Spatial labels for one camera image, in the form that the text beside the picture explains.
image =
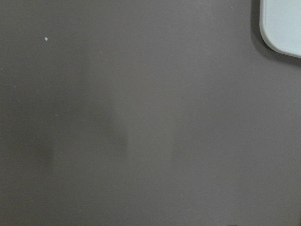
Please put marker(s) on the cream rabbit tray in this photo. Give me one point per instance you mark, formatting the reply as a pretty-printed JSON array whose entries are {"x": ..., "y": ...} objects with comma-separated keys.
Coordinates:
[{"x": 280, "y": 26}]

